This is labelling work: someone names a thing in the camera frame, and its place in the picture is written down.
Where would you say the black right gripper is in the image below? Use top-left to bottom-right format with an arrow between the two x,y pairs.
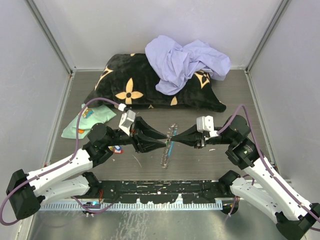
171,122 -> 235,149

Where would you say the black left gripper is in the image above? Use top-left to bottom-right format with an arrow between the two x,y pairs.
105,116 -> 167,153

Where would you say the red tagged key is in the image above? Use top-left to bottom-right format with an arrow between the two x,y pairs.
108,145 -> 123,154

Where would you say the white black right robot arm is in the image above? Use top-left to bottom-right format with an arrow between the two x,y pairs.
172,115 -> 320,240

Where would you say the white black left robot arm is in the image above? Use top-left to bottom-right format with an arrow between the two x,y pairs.
5,113 -> 167,221

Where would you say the mint green cartoon cloth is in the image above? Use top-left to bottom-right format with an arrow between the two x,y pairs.
61,105 -> 116,140

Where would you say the black floral pillow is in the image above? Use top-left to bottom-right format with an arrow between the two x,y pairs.
84,53 -> 227,113

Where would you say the lavender crumpled cloth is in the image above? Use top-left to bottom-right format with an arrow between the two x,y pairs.
144,35 -> 231,96

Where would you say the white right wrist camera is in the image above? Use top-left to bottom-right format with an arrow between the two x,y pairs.
196,115 -> 214,133

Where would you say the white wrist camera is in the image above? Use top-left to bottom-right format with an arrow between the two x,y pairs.
118,110 -> 136,136
196,115 -> 214,133

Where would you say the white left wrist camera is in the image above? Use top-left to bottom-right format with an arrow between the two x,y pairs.
118,110 -> 136,136

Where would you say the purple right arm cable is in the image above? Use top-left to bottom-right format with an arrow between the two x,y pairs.
216,103 -> 320,225

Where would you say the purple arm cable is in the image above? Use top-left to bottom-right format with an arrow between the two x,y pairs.
0,97 -> 126,225
216,103 -> 320,225

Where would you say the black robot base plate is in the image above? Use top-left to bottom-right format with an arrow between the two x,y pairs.
71,179 -> 251,205

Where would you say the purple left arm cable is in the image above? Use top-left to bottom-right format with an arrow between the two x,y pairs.
0,97 -> 126,225

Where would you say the slotted grey cable duct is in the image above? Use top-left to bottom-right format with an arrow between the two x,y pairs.
40,199 -> 223,211

